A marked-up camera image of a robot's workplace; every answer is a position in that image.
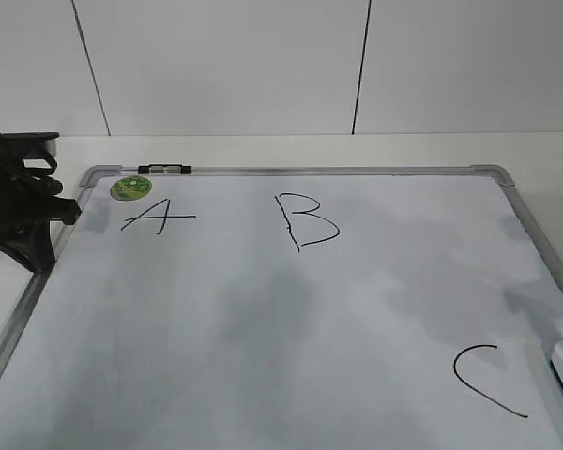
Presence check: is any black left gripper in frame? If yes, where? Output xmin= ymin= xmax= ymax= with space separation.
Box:
xmin=0 ymin=132 xmax=81 ymax=273

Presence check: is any round green magnet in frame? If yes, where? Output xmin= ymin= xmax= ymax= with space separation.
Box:
xmin=110 ymin=175 xmax=152 ymax=202

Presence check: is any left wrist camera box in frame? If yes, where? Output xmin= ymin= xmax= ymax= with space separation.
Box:
xmin=3 ymin=132 xmax=60 ymax=160

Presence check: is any white whiteboard with grey frame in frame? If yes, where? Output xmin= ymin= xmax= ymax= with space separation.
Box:
xmin=0 ymin=166 xmax=563 ymax=449

